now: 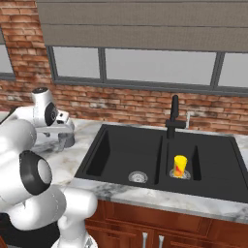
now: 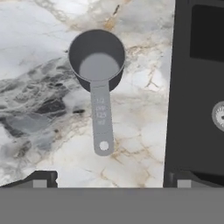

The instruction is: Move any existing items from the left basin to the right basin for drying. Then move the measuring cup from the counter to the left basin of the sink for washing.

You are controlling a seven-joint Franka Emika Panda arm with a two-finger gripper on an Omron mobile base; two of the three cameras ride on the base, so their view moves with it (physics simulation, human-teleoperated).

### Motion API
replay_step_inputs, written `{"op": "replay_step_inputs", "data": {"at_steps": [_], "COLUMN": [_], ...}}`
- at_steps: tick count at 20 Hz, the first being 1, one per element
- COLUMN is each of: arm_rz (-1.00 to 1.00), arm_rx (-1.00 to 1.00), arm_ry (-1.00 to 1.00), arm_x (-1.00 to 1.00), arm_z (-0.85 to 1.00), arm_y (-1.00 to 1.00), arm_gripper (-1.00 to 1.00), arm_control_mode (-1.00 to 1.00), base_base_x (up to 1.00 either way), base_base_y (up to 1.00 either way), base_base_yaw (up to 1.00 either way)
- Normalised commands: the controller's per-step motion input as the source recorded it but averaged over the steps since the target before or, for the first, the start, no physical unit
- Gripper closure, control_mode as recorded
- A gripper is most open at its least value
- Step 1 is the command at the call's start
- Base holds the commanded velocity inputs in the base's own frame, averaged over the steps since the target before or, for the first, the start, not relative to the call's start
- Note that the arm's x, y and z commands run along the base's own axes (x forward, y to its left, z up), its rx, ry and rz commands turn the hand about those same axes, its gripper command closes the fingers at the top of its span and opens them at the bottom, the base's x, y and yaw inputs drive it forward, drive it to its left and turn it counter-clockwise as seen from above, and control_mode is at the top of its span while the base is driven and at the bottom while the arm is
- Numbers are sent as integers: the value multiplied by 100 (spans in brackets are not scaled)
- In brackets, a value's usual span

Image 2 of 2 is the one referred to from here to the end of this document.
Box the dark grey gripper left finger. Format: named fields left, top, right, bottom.
left=1, top=170, right=59, bottom=189

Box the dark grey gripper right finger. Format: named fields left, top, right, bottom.
left=167, top=170, right=224, bottom=189

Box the grey measuring cup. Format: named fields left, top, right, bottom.
left=67, top=29, right=126, bottom=157

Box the black appliance with round gauge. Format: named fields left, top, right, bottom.
left=162, top=0, right=224, bottom=188

